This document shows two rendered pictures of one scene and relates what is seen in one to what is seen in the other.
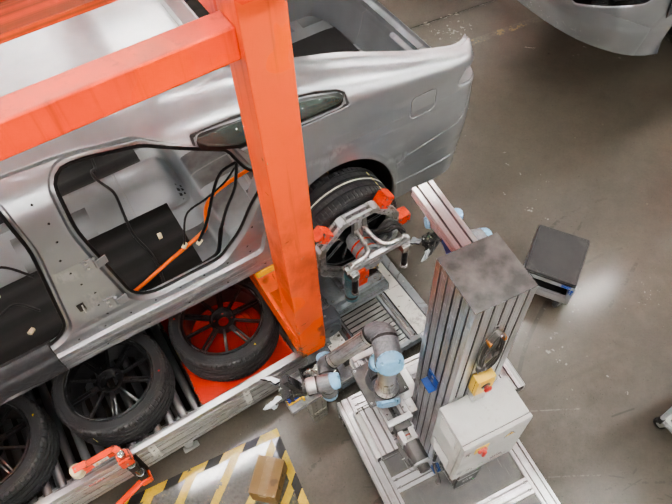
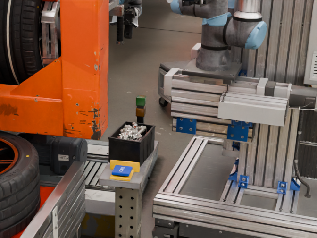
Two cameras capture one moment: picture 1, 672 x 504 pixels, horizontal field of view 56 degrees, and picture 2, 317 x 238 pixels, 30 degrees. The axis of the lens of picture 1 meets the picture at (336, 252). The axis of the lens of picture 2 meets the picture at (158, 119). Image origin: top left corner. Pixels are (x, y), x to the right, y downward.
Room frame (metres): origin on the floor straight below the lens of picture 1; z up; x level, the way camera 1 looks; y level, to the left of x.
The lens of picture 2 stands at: (-0.06, 1.88, 1.51)
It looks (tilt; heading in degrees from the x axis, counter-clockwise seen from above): 21 degrees down; 308
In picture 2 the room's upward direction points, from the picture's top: 2 degrees clockwise
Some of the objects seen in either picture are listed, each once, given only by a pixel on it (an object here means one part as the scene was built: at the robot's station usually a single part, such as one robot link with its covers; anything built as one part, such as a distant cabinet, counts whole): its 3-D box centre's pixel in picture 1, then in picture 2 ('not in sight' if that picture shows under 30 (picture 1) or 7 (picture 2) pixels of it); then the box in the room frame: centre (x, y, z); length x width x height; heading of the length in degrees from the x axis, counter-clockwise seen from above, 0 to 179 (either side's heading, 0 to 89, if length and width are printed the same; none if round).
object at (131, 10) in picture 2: (432, 239); (128, 15); (2.07, -0.56, 0.86); 0.12 x 0.08 x 0.09; 119
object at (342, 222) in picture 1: (357, 240); (66, 28); (2.11, -0.13, 0.85); 0.54 x 0.07 x 0.54; 119
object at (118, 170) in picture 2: not in sight; (121, 171); (1.34, 0.30, 0.47); 0.07 x 0.07 x 0.02; 29
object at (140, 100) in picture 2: not in sight; (141, 100); (1.52, -0.02, 0.64); 0.04 x 0.04 x 0.04; 29
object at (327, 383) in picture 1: (327, 382); not in sight; (1.09, 0.07, 1.21); 0.11 x 0.08 x 0.09; 97
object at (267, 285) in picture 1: (276, 285); (10, 87); (1.94, 0.36, 0.69); 0.52 x 0.17 x 0.35; 29
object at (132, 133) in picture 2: (319, 375); (132, 142); (1.43, 0.14, 0.51); 0.20 x 0.14 x 0.13; 111
